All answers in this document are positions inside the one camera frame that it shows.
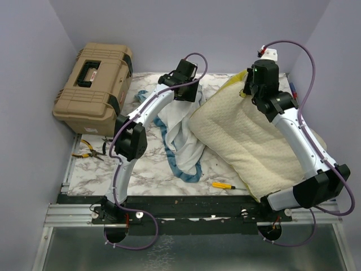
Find cream yellow-edged pillow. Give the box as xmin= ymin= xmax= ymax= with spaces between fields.
xmin=187 ymin=70 xmax=328 ymax=203

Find purple cable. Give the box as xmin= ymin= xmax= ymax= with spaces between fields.
xmin=257 ymin=40 xmax=355 ymax=247
xmin=104 ymin=52 xmax=209 ymax=251

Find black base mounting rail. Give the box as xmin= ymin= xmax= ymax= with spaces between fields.
xmin=56 ymin=194 xmax=292 ymax=236

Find aluminium extrusion frame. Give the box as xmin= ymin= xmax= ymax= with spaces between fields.
xmin=30 ymin=135 xmax=356 ymax=271

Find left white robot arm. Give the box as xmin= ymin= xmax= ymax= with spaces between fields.
xmin=100 ymin=59 xmax=199 ymax=223

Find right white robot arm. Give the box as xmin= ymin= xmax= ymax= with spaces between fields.
xmin=245 ymin=59 xmax=350 ymax=221

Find black handled small pliers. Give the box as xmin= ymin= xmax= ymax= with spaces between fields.
xmin=102 ymin=137 xmax=113 ymax=155

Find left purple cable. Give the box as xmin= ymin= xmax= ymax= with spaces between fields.
xmin=104 ymin=52 xmax=209 ymax=251

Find blue red marker pen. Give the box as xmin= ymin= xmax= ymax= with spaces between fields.
xmin=289 ymin=82 xmax=298 ymax=103

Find white blue-trimmed pillowcase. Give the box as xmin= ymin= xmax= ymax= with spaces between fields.
xmin=152 ymin=86 xmax=205 ymax=183

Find tan plastic toolbox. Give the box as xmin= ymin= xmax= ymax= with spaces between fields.
xmin=52 ymin=42 xmax=133 ymax=137

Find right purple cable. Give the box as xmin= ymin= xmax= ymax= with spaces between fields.
xmin=257 ymin=40 xmax=355 ymax=247

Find yellow handled pliers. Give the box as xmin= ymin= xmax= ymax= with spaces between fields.
xmin=72 ymin=139 xmax=105 ymax=161

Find yellow handled screwdriver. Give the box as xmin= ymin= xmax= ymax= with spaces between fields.
xmin=212 ymin=182 xmax=240 ymax=190

